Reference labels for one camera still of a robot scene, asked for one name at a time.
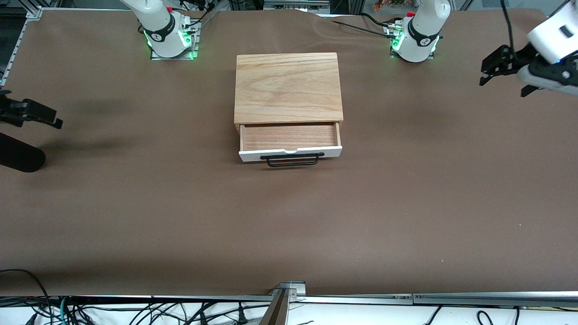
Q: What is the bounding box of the white-fronted wooden drawer with handle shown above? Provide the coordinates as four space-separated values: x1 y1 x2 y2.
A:
238 122 343 163

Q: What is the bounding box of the black metal drawer handle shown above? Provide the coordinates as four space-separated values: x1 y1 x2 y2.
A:
260 153 325 169

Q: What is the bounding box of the wooden drawer cabinet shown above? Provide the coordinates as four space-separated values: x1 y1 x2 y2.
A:
234 52 345 136

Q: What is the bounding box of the black foam cylinder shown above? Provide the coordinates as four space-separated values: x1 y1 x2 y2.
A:
0 132 47 174

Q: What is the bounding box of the grey metal box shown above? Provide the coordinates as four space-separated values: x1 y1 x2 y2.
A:
263 0 331 14

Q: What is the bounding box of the brown table cloth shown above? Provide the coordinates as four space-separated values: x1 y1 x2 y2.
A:
0 8 578 299

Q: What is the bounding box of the perforated aluminium side rail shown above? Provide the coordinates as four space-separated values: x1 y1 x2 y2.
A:
0 7 44 87

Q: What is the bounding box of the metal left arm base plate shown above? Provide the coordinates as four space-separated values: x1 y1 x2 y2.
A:
389 23 436 60

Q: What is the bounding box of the black cable on cloth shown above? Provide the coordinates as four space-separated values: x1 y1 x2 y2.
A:
360 12 394 28
331 19 391 37

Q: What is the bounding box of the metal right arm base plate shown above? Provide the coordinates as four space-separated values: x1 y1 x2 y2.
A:
150 18 200 61

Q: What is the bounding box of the black looped floor cable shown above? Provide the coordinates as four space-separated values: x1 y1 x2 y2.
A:
0 269 51 325

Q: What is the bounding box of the aluminium table edge rail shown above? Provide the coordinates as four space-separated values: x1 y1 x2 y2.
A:
0 291 578 309

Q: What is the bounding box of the aluminium centre post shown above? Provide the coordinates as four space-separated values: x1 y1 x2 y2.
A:
259 281 307 325

